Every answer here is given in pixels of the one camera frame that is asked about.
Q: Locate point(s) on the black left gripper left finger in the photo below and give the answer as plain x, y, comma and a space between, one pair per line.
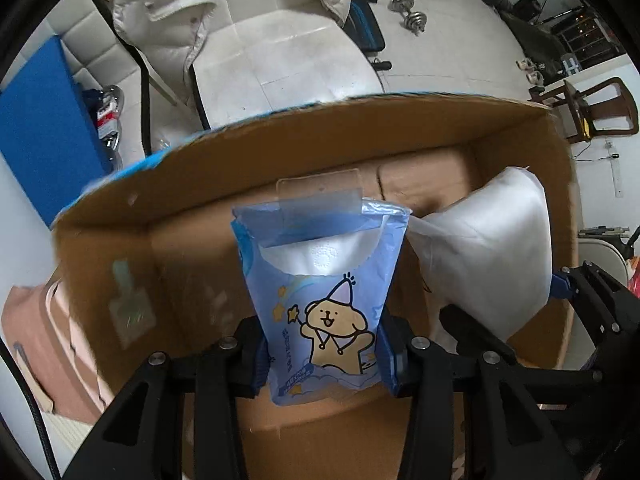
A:
139, 436

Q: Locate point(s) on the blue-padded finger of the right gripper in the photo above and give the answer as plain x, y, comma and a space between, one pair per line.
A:
560, 287

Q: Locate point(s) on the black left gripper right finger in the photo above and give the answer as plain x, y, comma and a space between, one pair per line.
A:
492, 401

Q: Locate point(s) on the white plastic soft pack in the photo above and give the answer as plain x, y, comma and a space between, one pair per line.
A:
490, 253

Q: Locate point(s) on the blue cartoon tissue pack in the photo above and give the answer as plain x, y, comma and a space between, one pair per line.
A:
318, 279

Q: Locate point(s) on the brown cardboard box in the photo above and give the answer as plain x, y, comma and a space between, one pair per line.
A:
149, 261

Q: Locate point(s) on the dark wooden chair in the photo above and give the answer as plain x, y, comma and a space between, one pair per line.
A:
605, 109

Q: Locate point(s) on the chrome dumbbell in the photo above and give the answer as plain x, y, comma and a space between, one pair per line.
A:
413, 21

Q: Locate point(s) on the blue foam mat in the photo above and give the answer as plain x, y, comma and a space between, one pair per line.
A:
47, 136

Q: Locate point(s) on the white leather sofa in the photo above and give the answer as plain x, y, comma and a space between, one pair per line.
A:
287, 59

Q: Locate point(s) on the white puffer jacket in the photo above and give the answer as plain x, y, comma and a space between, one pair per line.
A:
160, 15

